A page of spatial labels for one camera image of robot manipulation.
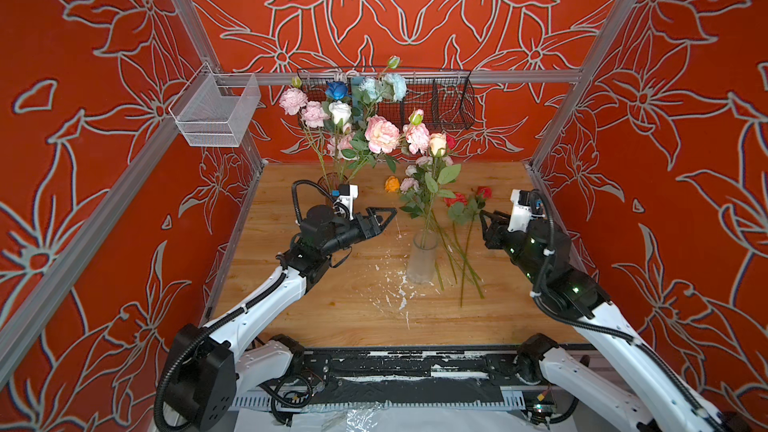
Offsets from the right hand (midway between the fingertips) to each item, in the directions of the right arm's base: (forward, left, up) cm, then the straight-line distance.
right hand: (481, 211), depth 70 cm
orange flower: (+31, +20, -25) cm, 44 cm away
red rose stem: (+19, -4, -26) cm, 32 cm away
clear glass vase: (-4, +13, -18) cm, 23 cm away
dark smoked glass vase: (+17, +40, -8) cm, 44 cm away
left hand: (0, +22, -1) cm, 22 cm away
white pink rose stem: (+6, +9, +7) cm, 13 cm away
